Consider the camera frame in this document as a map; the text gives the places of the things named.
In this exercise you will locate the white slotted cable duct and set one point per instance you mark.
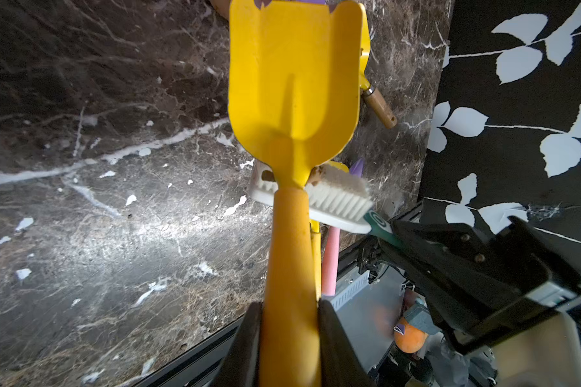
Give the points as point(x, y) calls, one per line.
point(348, 287)

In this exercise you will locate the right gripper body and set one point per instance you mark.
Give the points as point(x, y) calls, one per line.
point(483, 290)

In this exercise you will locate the yellow shovel blue tip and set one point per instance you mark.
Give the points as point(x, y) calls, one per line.
point(316, 253)

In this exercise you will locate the black front rail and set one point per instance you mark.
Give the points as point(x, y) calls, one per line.
point(367, 320)

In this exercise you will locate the yellow shovel wooden handle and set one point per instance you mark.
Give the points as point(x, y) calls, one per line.
point(370, 93)

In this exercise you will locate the purple round trowel pink handle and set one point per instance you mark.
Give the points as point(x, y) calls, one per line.
point(331, 252)

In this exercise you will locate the orange ball under table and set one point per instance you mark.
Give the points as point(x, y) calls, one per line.
point(408, 339)

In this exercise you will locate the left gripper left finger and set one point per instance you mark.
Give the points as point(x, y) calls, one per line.
point(240, 366)

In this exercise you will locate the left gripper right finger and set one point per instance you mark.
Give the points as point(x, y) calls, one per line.
point(339, 363)

